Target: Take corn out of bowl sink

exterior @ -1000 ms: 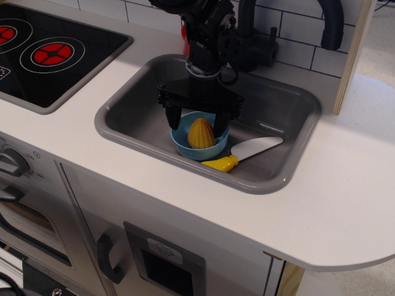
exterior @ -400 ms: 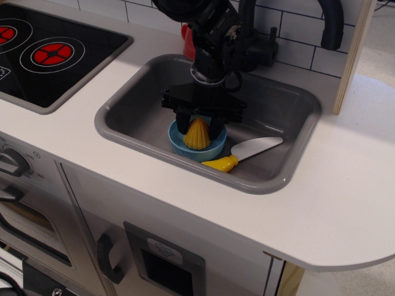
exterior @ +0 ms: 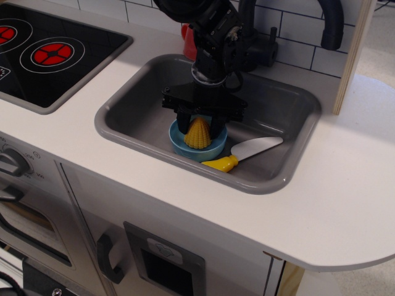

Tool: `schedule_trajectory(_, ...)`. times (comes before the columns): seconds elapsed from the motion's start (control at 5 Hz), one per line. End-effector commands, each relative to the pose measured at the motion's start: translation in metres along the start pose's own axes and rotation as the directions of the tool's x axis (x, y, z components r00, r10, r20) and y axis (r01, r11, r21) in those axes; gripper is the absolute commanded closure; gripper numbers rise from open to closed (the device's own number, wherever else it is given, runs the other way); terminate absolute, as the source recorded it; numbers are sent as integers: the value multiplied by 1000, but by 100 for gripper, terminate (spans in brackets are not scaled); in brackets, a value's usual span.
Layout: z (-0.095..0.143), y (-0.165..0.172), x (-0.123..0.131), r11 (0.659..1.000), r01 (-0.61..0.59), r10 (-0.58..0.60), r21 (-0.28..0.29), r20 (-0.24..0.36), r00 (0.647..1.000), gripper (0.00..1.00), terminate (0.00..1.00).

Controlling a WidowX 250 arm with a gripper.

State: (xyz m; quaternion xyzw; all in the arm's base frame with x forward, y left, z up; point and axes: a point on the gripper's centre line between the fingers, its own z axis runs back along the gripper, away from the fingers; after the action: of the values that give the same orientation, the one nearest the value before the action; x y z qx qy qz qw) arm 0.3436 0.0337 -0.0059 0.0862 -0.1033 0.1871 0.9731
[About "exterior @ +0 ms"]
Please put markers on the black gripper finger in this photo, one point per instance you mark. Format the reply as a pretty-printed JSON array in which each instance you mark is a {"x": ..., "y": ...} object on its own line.
[
  {"x": 217, "y": 125},
  {"x": 184, "y": 115}
]

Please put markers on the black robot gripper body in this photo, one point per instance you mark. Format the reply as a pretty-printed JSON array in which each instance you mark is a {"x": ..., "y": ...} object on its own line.
[{"x": 194, "y": 99}]

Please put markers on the yellow toy corn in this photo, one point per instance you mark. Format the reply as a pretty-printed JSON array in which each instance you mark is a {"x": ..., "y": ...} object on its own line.
[{"x": 198, "y": 135}]

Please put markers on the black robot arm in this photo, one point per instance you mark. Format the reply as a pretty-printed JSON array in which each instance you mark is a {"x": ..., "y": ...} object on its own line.
[{"x": 218, "y": 38}]

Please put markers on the light blue plastic bowl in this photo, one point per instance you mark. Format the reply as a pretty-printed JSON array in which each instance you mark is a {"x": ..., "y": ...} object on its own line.
[{"x": 200, "y": 155}]

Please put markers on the grey toy sink basin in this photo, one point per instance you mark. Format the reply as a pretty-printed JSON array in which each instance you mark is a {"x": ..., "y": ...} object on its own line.
[{"x": 134, "y": 117}]

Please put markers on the red plastic cup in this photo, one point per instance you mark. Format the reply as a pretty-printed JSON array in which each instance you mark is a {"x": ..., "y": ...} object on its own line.
[{"x": 189, "y": 50}]

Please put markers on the black toy faucet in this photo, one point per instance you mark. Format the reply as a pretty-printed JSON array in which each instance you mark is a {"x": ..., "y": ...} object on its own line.
[{"x": 309, "y": 34}]

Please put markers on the grey dispenser panel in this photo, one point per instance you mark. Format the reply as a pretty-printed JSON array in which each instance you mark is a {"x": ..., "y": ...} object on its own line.
[{"x": 166, "y": 265}]

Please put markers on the black toy stove top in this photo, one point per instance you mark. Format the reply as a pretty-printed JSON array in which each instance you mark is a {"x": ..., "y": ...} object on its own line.
[{"x": 46, "y": 59}]

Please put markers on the wooden side panel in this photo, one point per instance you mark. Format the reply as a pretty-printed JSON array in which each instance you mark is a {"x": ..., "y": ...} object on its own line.
[{"x": 360, "y": 32}]

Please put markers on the grey oven knob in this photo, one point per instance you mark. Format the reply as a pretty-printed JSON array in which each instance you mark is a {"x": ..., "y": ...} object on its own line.
[{"x": 13, "y": 163}]

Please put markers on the toy oven door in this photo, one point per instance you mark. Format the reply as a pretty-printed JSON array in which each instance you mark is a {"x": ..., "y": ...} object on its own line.
[{"x": 41, "y": 226}]

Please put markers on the yellow handled toy spatula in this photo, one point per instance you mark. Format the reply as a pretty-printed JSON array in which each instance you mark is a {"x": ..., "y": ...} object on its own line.
[{"x": 242, "y": 151}]

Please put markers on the dark grey cabinet handle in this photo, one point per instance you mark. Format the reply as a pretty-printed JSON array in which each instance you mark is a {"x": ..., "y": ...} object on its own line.
[{"x": 104, "y": 246}]

